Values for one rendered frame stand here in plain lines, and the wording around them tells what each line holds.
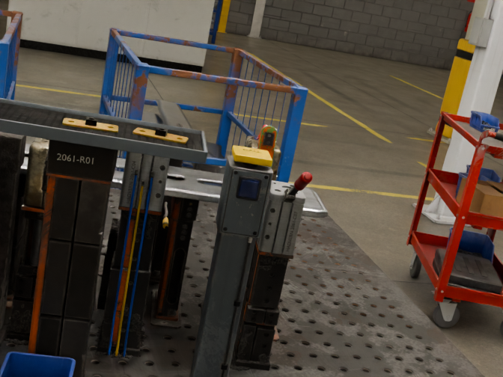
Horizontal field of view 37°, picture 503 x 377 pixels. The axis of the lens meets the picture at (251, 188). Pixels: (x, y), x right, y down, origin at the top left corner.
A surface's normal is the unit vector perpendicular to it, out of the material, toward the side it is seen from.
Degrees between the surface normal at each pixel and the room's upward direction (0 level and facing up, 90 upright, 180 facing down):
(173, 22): 90
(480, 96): 90
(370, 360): 0
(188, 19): 90
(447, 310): 90
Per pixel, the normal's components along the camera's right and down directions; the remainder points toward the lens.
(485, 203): 0.14, 0.31
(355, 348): 0.18, -0.94
